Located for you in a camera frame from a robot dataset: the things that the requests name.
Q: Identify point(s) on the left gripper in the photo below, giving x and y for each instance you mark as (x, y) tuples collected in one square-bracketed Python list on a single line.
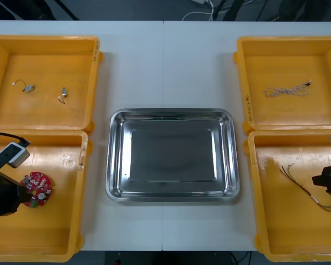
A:
[(2, 193)]

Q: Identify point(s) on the small metal solenoid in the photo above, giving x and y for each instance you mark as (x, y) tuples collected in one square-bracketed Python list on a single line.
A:
[(30, 88), (64, 92)]

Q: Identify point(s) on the round red circuit board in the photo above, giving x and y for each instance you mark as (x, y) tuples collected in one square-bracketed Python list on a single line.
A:
[(41, 183)]

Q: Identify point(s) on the yellow-orange plastic bin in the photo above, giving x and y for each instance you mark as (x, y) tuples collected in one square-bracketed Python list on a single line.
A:
[(292, 226), (287, 63), (44, 66), (58, 220)]

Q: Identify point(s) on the steel tray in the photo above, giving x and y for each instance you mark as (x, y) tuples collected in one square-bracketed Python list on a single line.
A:
[(171, 157)]

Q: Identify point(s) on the black chair leg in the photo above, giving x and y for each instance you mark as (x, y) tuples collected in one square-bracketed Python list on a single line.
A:
[(67, 11), (231, 9)]

